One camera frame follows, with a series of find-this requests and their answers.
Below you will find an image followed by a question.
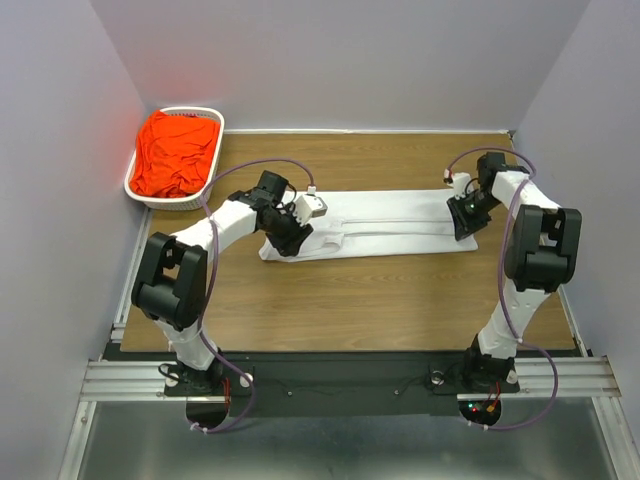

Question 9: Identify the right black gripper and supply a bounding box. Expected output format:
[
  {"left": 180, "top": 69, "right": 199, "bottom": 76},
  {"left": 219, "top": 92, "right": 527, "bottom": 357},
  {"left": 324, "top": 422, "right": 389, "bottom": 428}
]
[{"left": 446, "top": 190, "right": 501, "bottom": 241}]

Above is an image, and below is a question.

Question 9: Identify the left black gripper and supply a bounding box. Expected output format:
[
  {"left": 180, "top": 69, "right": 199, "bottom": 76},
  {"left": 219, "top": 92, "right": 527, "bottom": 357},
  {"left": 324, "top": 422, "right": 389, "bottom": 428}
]
[{"left": 261, "top": 202, "right": 312, "bottom": 258}]

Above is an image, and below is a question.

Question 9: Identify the white t shirt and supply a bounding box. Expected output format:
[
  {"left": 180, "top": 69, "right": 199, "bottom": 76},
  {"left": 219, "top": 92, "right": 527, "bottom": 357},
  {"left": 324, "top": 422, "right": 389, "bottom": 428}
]
[{"left": 258, "top": 189, "right": 478, "bottom": 263}]

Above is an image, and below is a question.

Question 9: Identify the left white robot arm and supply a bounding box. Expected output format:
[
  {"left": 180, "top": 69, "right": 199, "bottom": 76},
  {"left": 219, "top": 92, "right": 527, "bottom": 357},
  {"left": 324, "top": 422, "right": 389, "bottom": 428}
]
[{"left": 131, "top": 171, "right": 327, "bottom": 395}]

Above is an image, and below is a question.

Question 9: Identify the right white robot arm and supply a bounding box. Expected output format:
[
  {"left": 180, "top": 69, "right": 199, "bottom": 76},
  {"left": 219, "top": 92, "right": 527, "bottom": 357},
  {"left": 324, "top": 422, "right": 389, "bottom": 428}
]
[{"left": 443, "top": 147, "right": 582, "bottom": 390}]

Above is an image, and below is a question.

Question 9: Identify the white plastic laundry basket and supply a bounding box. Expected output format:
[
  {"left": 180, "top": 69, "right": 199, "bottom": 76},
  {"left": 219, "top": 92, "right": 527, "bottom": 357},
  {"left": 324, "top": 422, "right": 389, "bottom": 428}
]
[{"left": 123, "top": 106, "right": 225, "bottom": 211}]

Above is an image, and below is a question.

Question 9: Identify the orange t shirt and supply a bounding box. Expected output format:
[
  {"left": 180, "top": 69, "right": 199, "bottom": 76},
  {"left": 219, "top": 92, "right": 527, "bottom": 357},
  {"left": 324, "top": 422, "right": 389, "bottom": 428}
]
[{"left": 128, "top": 111, "right": 221, "bottom": 199}]

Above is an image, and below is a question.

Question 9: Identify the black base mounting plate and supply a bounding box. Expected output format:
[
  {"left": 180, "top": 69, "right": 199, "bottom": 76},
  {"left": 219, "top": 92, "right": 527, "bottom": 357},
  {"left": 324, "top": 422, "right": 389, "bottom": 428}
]
[{"left": 107, "top": 352, "right": 518, "bottom": 425}]

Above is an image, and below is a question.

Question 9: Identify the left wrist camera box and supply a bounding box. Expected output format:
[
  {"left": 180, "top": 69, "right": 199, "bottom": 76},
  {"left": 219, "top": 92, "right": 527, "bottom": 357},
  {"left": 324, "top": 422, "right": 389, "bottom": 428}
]
[{"left": 294, "top": 194, "right": 328, "bottom": 225}]

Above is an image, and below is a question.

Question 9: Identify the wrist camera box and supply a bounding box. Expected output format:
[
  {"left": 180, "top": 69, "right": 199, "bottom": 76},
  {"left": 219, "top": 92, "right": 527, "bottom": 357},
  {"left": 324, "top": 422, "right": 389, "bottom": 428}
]
[
  {"left": 294, "top": 194, "right": 328, "bottom": 225},
  {"left": 443, "top": 169, "right": 472, "bottom": 199}
]

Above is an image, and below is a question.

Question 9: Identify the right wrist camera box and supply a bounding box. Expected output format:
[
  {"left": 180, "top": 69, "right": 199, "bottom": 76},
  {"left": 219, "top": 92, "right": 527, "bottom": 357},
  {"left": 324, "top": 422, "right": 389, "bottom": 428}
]
[{"left": 443, "top": 169, "right": 472, "bottom": 199}]

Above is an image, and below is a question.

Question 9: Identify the aluminium frame rail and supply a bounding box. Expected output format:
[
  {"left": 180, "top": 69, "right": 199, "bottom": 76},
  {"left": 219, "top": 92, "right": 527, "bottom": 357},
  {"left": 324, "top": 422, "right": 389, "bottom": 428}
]
[{"left": 57, "top": 209, "right": 171, "bottom": 480}]

